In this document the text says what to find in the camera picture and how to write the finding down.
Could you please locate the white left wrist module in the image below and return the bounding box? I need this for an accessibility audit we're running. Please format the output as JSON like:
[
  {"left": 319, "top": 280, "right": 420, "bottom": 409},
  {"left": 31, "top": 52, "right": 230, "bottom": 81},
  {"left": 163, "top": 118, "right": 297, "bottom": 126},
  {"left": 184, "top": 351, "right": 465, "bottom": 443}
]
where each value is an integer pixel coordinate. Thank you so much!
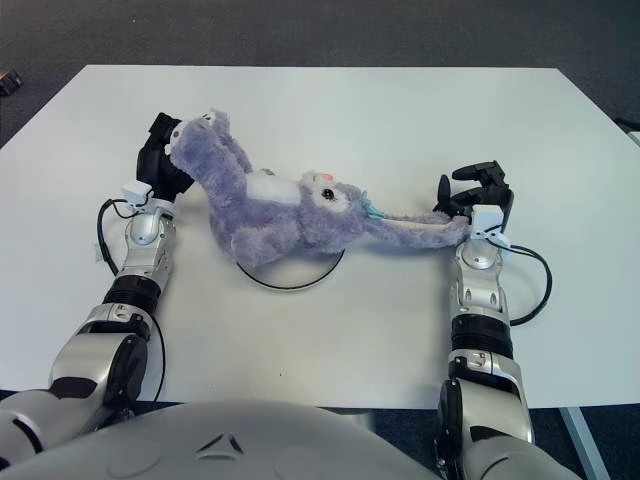
[{"left": 121, "top": 182, "right": 154, "bottom": 207}]

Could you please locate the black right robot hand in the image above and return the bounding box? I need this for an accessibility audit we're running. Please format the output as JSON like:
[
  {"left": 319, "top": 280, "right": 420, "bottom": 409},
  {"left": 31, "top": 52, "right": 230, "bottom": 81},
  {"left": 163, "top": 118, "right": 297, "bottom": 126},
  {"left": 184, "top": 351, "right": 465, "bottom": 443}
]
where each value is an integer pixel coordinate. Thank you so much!
[{"left": 432, "top": 159, "right": 515, "bottom": 236}]

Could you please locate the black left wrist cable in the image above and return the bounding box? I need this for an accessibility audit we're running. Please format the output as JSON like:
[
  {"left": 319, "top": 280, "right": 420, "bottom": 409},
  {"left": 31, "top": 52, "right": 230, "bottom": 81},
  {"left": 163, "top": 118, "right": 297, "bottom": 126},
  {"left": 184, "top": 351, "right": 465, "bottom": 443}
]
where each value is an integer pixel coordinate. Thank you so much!
[{"left": 97, "top": 198, "right": 134, "bottom": 276}]

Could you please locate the white plate with black rim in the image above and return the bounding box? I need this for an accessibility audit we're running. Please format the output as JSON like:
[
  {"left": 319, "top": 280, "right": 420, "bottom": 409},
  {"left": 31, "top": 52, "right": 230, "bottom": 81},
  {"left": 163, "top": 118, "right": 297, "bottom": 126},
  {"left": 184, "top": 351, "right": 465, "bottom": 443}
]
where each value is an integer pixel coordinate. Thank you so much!
[{"left": 234, "top": 247, "right": 347, "bottom": 291}]

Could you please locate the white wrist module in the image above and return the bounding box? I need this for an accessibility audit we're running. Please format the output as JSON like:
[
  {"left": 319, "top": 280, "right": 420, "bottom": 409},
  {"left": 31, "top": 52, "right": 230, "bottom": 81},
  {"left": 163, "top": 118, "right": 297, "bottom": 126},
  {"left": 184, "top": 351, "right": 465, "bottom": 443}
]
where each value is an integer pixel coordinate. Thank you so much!
[
  {"left": 468, "top": 205, "right": 505, "bottom": 240},
  {"left": 121, "top": 182, "right": 154, "bottom": 207}
]

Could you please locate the dark cardboard box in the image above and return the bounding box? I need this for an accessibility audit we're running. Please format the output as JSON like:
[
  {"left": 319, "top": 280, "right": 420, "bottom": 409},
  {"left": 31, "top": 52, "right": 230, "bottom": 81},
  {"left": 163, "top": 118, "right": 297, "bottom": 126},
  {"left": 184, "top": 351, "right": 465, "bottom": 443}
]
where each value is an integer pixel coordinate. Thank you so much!
[{"left": 0, "top": 69, "right": 24, "bottom": 96}]

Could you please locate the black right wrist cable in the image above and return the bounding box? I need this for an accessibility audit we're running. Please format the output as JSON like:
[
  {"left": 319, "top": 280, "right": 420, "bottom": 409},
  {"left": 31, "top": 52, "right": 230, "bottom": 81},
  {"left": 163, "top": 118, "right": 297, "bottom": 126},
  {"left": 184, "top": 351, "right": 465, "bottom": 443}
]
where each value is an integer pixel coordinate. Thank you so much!
[{"left": 499, "top": 239, "right": 553, "bottom": 327}]

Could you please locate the grey robot torso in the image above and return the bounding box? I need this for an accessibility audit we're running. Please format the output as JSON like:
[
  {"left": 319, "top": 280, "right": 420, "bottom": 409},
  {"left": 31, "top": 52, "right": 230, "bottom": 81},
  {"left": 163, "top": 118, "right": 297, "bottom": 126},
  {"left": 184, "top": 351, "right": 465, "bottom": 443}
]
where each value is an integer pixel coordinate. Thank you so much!
[{"left": 9, "top": 399, "right": 441, "bottom": 480}]

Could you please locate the thin black elbow cable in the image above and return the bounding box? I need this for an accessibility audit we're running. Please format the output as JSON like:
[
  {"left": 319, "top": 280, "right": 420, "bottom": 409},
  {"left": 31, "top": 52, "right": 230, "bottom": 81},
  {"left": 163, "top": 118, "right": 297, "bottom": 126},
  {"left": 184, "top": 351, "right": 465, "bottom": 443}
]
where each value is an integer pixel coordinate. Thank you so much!
[{"left": 149, "top": 324, "right": 167, "bottom": 404}]

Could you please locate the purple plush bunny doll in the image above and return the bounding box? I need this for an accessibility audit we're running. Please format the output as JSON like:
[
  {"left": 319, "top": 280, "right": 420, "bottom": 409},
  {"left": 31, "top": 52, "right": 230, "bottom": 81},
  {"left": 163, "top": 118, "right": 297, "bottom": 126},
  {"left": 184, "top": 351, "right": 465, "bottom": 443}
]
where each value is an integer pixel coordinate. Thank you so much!
[{"left": 168, "top": 107, "right": 474, "bottom": 269}]

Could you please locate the grey table leg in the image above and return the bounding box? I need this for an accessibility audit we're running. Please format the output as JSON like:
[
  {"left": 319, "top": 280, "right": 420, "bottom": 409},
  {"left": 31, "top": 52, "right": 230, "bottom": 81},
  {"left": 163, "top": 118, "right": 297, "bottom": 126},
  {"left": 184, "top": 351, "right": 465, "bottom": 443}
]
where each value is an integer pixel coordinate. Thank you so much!
[{"left": 558, "top": 407, "right": 599, "bottom": 480}]

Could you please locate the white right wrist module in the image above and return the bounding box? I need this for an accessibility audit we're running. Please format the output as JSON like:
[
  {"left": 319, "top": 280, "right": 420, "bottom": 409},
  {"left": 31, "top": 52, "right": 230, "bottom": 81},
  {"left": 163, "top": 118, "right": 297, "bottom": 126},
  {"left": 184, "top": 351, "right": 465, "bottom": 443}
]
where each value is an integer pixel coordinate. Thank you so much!
[{"left": 468, "top": 205, "right": 505, "bottom": 240}]

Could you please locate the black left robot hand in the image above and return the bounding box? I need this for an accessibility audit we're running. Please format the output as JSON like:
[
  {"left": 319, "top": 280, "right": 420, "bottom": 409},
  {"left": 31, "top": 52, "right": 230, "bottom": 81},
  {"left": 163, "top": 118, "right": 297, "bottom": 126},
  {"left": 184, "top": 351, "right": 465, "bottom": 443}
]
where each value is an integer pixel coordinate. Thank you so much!
[{"left": 134, "top": 112, "right": 194, "bottom": 204}]

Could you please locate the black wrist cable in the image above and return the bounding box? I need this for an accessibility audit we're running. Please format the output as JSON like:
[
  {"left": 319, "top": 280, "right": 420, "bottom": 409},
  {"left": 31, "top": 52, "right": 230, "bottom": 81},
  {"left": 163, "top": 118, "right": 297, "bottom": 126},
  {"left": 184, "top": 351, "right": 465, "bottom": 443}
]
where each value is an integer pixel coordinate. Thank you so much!
[
  {"left": 499, "top": 239, "right": 553, "bottom": 327},
  {"left": 97, "top": 198, "right": 134, "bottom": 276}
]

